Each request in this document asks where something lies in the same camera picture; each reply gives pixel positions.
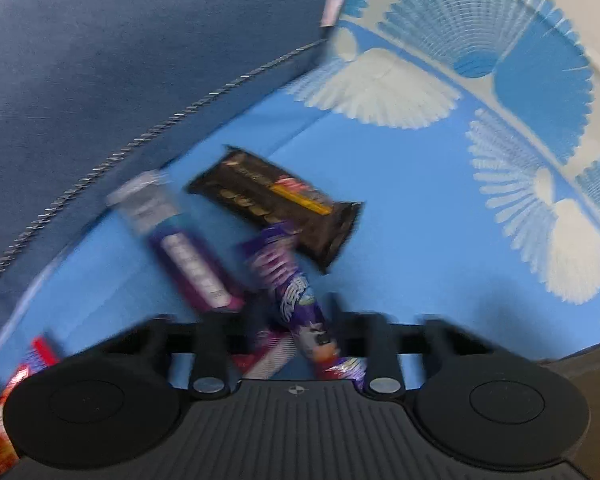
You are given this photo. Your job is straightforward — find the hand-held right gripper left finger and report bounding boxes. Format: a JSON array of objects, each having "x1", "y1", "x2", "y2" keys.
[{"x1": 99, "y1": 305, "x2": 261, "y2": 400}]

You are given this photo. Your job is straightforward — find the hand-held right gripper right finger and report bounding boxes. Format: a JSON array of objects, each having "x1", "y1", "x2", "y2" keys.
[{"x1": 325, "y1": 294, "x2": 493, "y2": 401}]

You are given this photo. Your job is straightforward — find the purple cartoon snack packet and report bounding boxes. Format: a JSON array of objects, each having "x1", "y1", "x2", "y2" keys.
[{"x1": 236, "y1": 219, "x2": 370, "y2": 394}]

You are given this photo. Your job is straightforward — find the pink white snack packet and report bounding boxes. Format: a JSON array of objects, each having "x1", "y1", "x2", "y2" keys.
[{"x1": 232, "y1": 327, "x2": 298, "y2": 382}]

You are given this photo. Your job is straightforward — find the purple white-label snack packet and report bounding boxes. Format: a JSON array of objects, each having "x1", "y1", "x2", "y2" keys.
[{"x1": 106, "y1": 170, "x2": 247, "y2": 314}]

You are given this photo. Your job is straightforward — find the black biscuit packet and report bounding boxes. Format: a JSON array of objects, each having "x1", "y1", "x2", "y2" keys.
[{"x1": 186, "y1": 144, "x2": 365, "y2": 276}]

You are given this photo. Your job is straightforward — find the blue fan-printed bedsheet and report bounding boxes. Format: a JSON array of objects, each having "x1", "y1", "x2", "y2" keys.
[{"x1": 0, "y1": 0, "x2": 600, "y2": 401}]

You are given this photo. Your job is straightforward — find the red snack packet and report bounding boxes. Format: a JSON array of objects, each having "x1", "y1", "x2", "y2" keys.
[{"x1": 0, "y1": 335, "x2": 64, "y2": 477}]

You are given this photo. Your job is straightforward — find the white sofa label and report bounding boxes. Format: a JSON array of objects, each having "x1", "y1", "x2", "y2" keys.
[{"x1": 319, "y1": 0, "x2": 349, "y2": 29}]

